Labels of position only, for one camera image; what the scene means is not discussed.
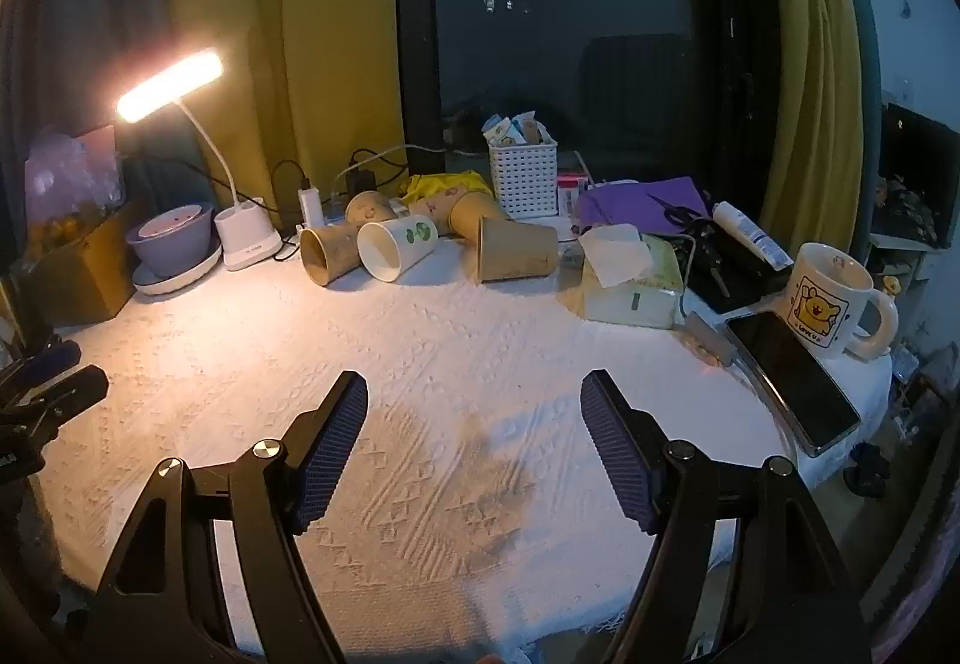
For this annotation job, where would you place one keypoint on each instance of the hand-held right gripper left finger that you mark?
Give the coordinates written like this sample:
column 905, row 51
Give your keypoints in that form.
column 330, row 454

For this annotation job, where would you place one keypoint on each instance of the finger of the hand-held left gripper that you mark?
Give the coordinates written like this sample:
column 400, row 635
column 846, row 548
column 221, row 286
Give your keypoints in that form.
column 52, row 360
column 67, row 394

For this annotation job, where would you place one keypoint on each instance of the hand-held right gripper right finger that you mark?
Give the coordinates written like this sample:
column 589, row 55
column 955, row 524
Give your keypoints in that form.
column 616, row 454

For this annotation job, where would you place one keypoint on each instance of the white paper cup green print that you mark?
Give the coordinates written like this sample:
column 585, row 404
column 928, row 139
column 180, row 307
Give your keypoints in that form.
column 394, row 244

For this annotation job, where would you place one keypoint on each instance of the brown cardboard box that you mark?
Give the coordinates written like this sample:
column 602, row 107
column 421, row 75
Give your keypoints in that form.
column 82, row 274

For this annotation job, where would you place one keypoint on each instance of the white textured tablecloth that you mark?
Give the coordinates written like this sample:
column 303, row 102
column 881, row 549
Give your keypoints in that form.
column 450, row 394

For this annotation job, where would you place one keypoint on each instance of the white plate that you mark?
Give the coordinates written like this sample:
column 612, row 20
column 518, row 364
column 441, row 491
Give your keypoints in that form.
column 184, row 277

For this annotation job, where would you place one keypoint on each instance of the tissue pack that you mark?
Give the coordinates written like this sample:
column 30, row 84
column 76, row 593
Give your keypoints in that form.
column 630, row 289

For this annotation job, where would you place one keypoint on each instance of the purple bowl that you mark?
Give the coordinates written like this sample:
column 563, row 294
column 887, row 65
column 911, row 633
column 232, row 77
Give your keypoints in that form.
column 169, row 236

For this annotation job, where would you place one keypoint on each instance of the purple plastic bag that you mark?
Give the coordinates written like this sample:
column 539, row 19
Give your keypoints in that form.
column 71, row 172

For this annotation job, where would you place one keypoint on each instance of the black smartphone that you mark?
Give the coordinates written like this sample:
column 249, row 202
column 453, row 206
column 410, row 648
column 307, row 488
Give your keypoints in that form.
column 795, row 379

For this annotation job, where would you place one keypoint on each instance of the black case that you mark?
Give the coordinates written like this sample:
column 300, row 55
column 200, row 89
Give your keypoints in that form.
column 742, row 277

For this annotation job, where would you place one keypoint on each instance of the white desk lamp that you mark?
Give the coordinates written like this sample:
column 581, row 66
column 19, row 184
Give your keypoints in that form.
column 244, row 236

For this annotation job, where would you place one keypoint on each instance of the white charger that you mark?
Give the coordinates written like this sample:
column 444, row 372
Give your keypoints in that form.
column 310, row 208

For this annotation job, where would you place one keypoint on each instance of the black scissors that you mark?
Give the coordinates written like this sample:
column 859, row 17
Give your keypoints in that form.
column 679, row 212

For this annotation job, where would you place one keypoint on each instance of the cream mug yellow bear print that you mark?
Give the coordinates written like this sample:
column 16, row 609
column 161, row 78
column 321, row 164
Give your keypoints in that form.
column 821, row 304

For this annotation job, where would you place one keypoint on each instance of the purple cloth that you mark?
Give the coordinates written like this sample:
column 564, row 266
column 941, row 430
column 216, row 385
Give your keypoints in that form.
column 637, row 199

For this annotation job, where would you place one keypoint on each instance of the white tube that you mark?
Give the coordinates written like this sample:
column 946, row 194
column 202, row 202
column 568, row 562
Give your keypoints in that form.
column 750, row 232

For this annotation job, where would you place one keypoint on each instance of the small red white box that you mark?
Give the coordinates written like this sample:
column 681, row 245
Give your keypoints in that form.
column 571, row 193

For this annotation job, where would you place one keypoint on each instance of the white plastic basket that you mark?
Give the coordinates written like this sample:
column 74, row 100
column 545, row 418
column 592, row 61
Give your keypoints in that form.
column 523, row 180

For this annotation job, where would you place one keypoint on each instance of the yellow cloth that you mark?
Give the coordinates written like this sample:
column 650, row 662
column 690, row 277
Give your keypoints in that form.
column 442, row 184

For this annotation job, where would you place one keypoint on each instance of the small packets in basket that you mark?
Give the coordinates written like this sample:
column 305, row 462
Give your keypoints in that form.
column 517, row 127

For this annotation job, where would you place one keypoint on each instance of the yellow curtain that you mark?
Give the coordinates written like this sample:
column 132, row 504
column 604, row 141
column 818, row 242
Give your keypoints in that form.
column 300, row 33
column 810, row 48

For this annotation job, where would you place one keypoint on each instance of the black screen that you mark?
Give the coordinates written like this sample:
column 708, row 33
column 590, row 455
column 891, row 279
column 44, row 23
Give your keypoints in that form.
column 922, row 169

